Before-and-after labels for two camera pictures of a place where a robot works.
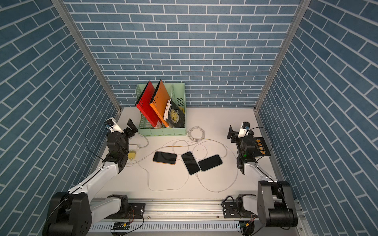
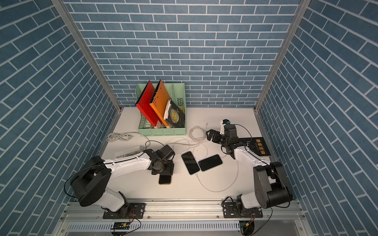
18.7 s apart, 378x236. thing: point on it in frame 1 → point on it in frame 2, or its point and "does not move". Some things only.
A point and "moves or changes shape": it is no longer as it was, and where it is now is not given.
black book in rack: x=174 y=115 does not move
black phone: x=190 y=162 does not move
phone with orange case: x=165 y=158 moves or changes shape
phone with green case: x=210 y=162 does not move
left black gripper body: x=125 y=138 → x=165 y=168
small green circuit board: x=121 y=225 does not move
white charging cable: x=164 y=190 → x=196 y=132
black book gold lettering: x=261 y=148 does not move
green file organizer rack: x=176 y=93 does not move
